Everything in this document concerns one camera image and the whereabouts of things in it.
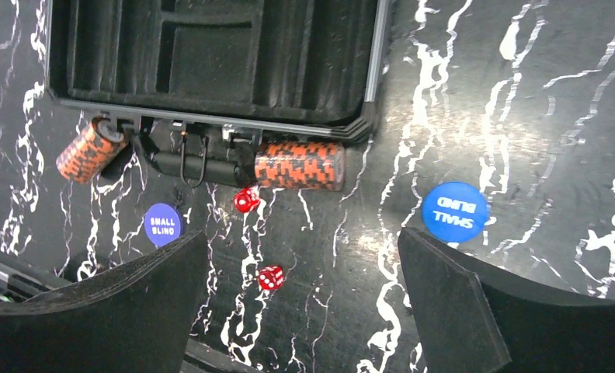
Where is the orange black chip stack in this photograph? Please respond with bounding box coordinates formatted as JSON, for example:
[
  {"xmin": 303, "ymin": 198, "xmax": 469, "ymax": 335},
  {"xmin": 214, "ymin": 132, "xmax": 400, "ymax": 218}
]
[{"xmin": 56, "ymin": 117, "xmax": 128, "ymax": 183}]

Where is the black poker set case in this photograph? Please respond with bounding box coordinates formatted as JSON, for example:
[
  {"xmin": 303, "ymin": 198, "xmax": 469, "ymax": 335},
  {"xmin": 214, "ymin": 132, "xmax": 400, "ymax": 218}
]
[{"xmin": 45, "ymin": 1, "xmax": 391, "ymax": 187}]

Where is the purple small blind button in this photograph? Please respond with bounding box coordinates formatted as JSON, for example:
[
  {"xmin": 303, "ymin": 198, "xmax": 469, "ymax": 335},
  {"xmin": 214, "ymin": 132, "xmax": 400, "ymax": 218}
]
[{"xmin": 144, "ymin": 203, "xmax": 183, "ymax": 247}]

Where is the red die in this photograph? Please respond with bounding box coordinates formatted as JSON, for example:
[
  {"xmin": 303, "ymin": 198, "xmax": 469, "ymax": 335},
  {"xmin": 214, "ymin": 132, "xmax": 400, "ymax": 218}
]
[
  {"xmin": 232, "ymin": 187, "xmax": 261, "ymax": 214},
  {"xmin": 258, "ymin": 266, "xmax": 286, "ymax": 291}
]

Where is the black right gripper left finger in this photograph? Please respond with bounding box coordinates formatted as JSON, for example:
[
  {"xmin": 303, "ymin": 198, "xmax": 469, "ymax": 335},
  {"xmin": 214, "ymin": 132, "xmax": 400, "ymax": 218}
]
[{"xmin": 0, "ymin": 231, "xmax": 208, "ymax": 372}]

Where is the blue small blind button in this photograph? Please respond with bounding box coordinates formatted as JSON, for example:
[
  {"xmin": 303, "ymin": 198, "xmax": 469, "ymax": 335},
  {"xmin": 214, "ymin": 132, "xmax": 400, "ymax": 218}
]
[{"xmin": 422, "ymin": 181, "xmax": 490, "ymax": 243}]

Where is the orange black chip roll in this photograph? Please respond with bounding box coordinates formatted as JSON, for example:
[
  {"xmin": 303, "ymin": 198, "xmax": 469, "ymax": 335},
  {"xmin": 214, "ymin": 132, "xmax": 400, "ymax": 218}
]
[{"xmin": 254, "ymin": 141, "xmax": 346, "ymax": 191}]

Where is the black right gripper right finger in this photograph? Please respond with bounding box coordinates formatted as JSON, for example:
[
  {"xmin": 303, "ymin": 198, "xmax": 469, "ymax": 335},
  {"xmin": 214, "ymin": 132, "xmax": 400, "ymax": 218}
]
[{"xmin": 398, "ymin": 228, "xmax": 615, "ymax": 372}]

